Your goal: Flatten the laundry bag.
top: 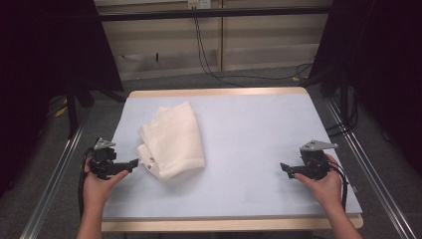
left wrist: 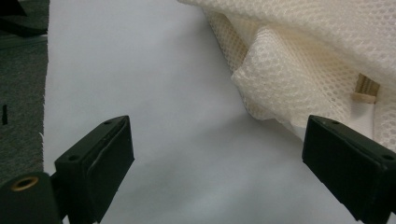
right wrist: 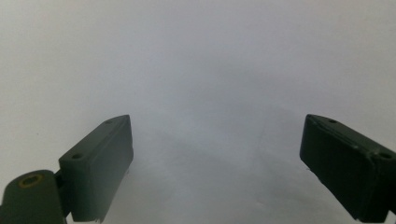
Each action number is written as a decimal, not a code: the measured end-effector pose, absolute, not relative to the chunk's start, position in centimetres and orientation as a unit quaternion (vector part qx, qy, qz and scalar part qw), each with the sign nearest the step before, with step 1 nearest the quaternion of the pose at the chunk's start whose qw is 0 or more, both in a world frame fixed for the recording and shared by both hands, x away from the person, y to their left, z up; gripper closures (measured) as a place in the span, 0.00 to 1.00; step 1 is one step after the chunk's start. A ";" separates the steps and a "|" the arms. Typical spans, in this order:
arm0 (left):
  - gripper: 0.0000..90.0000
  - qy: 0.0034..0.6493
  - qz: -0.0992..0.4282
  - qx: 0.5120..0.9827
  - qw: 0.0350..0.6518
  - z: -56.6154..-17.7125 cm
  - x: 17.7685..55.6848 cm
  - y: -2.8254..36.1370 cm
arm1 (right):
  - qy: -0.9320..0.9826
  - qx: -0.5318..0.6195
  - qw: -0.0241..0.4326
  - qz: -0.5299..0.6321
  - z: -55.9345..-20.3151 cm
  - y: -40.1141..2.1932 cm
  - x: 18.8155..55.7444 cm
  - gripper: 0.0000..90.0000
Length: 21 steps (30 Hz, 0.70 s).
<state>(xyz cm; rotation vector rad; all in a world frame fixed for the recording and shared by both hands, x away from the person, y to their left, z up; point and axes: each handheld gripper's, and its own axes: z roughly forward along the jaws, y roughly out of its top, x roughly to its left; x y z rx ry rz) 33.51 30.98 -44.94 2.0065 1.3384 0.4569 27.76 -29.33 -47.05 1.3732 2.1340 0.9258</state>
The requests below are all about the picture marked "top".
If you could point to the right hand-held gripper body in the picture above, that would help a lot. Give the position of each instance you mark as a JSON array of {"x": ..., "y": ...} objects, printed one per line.
[{"x": 313, "y": 162}]

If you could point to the white cloth towel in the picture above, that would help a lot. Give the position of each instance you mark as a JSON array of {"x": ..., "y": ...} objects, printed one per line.
[{"x": 174, "y": 142}]

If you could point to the black stand leg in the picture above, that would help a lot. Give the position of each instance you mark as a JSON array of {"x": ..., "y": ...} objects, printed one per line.
[
  {"x": 344, "y": 99},
  {"x": 72, "y": 113}
]

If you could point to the light blue table mat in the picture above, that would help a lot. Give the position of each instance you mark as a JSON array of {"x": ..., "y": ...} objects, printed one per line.
[{"x": 249, "y": 149}]

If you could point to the metal floor rail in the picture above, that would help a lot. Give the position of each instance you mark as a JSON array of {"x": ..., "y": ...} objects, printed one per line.
[
  {"x": 375, "y": 179},
  {"x": 49, "y": 189}
]

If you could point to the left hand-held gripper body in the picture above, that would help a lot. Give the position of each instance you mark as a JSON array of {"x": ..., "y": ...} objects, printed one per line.
[{"x": 103, "y": 159}]

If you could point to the black horizontal frame bar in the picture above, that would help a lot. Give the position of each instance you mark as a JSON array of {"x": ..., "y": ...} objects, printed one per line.
[{"x": 215, "y": 13}]

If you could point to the wooden table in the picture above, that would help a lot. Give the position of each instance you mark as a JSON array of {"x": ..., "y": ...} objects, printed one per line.
[{"x": 215, "y": 91}]

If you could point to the white wall socket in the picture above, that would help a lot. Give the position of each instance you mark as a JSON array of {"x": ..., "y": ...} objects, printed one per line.
[{"x": 199, "y": 4}]

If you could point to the person's right hand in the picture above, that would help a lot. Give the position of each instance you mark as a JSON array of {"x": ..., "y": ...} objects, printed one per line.
[{"x": 321, "y": 191}]

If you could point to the black curtain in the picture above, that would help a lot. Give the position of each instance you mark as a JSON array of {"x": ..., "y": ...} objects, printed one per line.
[
  {"x": 381, "y": 66},
  {"x": 40, "y": 66}
]

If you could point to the person's left hand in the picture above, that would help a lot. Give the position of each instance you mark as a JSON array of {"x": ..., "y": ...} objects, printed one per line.
[{"x": 98, "y": 191}]

